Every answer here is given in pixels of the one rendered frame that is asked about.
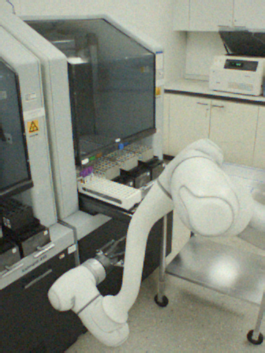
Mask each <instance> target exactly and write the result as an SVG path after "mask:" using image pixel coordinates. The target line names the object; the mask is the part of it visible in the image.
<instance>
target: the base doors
mask: <svg viewBox="0 0 265 353"><path fill-rule="evenodd" d="M197 102H200V103H205V104H207V103H208V105H203V104H197ZM214 104H215V105H216V106H212V105H214ZM186 106H194V108H189V107H186ZM218 106H224V107H218ZM207 109H209V110H208V111H207ZM227 110H228V111H232V112H237V114H235V113H227ZM206 113H207V117H205V115H206ZM258 114H259V115H258ZM206 138H208V139H210V140H211V141H212V142H214V143H215V144H216V145H218V146H219V147H220V148H221V150H222V155H223V161H224V162H232V163H236V164H241V165H247V166H251V167H259V168H263V169H265V107H262V106H254V105H249V104H243V103H236V102H223V101H217V100H210V99H205V98H199V97H192V96H186V95H173V94H166V93H164V109H163V145H162V154H165V155H169V156H173V157H177V156H178V155H179V154H180V153H181V152H182V151H183V150H184V149H185V148H186V147H187V146H188V145H189V144H191V143H194V142H196V141H197V140H199V139H206Z"/></svg>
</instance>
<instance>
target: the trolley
mask: <svg viewBox="0 0 265 353"><path fill-rule="evenodd" d="M220 169H222V170H224V171H225V172H226V173H228V174H229V175H230V176H231V177H232V178H233V179H235V181H236V182H238V183H239V184H240V185H242V186H243V187H245V188H247V189H248V190H249V191H250V193H251V195H252V197H253V199H254V200H255V201H257V202H258V203H262V204H263V205H264V206H265V169H263V168H259V167H251V166H247V165H241V164H236V163H232V162H224V161H222V166H221V167H220ZM166 216H167V214H165V215H164V216H162V217H161V218H160V255H159V293H158V294H157V295H156V296H155V297H154V299H155V302H156V304H157V305H158V306H160V307H166V306H167V304H169V300H168V298H167V297H166V296H165V292H164V281H165V273H166V274H169V275H170V276H175V277H178V278H181V279H183V280H184V281H187V282H192V283H194V284H197V285H199V286H201V287H204V288H208V289H210V290H212V291H215V292H220V293H222V294H224V295H227V296H231V297H234V298H235V299H240V300H241V301H244V302H246V303H251V304H253V305H254V306H258V307H259V313H258V317H257V321H256V327H255V329H251V330H249V331H248V333H247V339H248V341H249V342H250V343H251V344H255V345H260V344H262V343H263V340H264V337H263V334H262V333H261V332H260V329H261V325H262V320H263V314H264V311H265V256H263V255H258V254H254V253H252V252H250V251H243V250H241V249H238V248H235V247H232V246H229V245H228V246H226V245H224V244H222V243H218V242H215V241H213V240H209V239H206V238H204V239H203V238H200V237H198V236H195V233H194V232H192V231H191V232H190V240H189V241H188V242H187V244H185V245H184V246H183V248H182V249H180V250H179V252H178V253H177V254H176V255H175V257H174V258H173V259H172V260H171V262H170V263H169V264H168V265H167V267H166Z"/></svg>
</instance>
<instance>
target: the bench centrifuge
mask: <svg viewBox="0 0 265 353"><path fill-rule="evenodd" d="M218 33H219V34H220V36H221V37H220V38H221V39H222V41H224V42H225V43H224V42H223V46H224V47H225V49H226V52H227V54H216V55H215V56H214V60H213V62H212V65H211V67H210V68H209V69H210V76H209V89H212V90H213V91H226V92H233V93H240V94H248V95H252V96H258V95H261V94H263V92H264V87H265V29H264V28H220V29H219V30H218ZM226 46H228V48H229V50H230V51H231V52H232V53H231V54H230V52H229V51H228V50H227V48H226Z"/></svg>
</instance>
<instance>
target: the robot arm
mask: <svg viewBox="0 0 265 353"><path fill-rule="evenodd" d="M222 160H223V155H222V150H221V148H220V147H219V146H218V145H216V144H215V143H214V142H212V141H211V140H210V139H208V138H206V139H199V140H197V141H196V142H194V143H191V144H189V145H188V146H187V147H186V148H185V149H184V150H183V151H182V152H181V153H180V154H179V155H178V156H177V157H176V158H174V159H173V160H172V161H171V162H170V163H169V164H168V165H167V167H166V168H165V169H164V170H163V171H162V173H161V174H160V176H159V177H158V178H157V180H156V181H155V184H154V185H153V187H152V188H151V190H150V191H149V193H148V194H147V196H146V197H145V199H144V200H143V201H142V203H141V204H140V205H139V206H138V208H137V209H136V212H135V213H134V215H133V216H132V220H131V221H130V224H129V230H128V233H127V235H126V236H124V237H123V238H121V239H120V240H118V239H116V241H115V240H111V241H110V242H109V243H108V244H106V245H105V246H104V247H102V248H101V249H97V250H95V254H96V256H95V257H94V258H92V259H89V260H87V261H86V262H84V263H83V264H81V265H79V266H78V267H77V268H75V269H72V270H69V271H68V272H66V273H64V275H63V276H62V277H59V278H58V279H57V280H56V281H55V284H54V285H52V287H51V288H50V290H49V292H48V296H49V300H50V302H51V304H52V306H53V307H54V308H55V310H60V311H66V310H69V309H71V310H73V311H74V312H75V313H76V314H77V315H79V317H80V319H81V321H82V322H83V323H84V325H85V327H86V328H87V329H88V330H89V331H90V333H91V334H92V335H93V336H95V337H96V338H97V339H98V340H99V341H100V342H102V343H103V344H105V345H106V346H108V347H117V346H118V345H120V344H123V343H124V342H125V341H126V339H127V338H128V334H129V327H128V325H127V323H126V322H125V321H126V320H127V317H128V314H127V312H128V310H129V308H130V307H131V306H132V305H133V304H134V302H135V300H136V297H137V296H138V292H139V290H140V282H141V277H142V271H143V266H144V256H145V251H146V245H147V237H148V234H149V232H150V230H151V227H152V225H153V224H154V223H155V222H156V221H157V220H158V219H159V218H161V217H162V216H164V215H165V214H167V213H169V212H170V211H171V210H173V209H174V208H175V209H176V211H177V214H178V216H179V218H180V219H181V222H182V223H183V224H184V225H185V226H186V227H187V228H188V229H189V230H191V231H192V232H194V233H195V234H196V235H198V236H202V237H204V238H207V237H217V236H224V237H229V236H237V238H239V239H241V240H245V241H246V242H248V243H250V244H252V245H253V246H255V247H259V248H260V249H262V250H264V251H265V206H264V205H263V204H262V203H258V202H257V201H255V200H254V199H253V197H252V195H251V193H250V191H249V190H248V189H247V188H245V187H243V186H242V185H240V184H239V183H238V182H236V181H235V179H233V178H232V177H231V176H230V175H229V174H228V173H226V172H225V171H224V170H222V169H220V167H221V166H222ZM111 244H112V245H111ZM125 244H126V246H125V251H122V252H120V253H117V254H115V253H114V252H115V251H116V250H117V249H118V247H123V246H124V245H125ZM115 266H120V267H121V268H122V269H123V268H124V271H123V279H122V289H121V291H120V292H119V293H118V295H116V296H112V295H108V296H106V297H102V296H101V294H100V293H99V291H98V289H97V287H96V286H97V285H98V284H99V283H100V282H101V281H102V280H103V279H104V278H105V276H106V275H107V274H108V273H109V272H110V271H111V270H112V269H113V268H114V267H115Z"/></svg>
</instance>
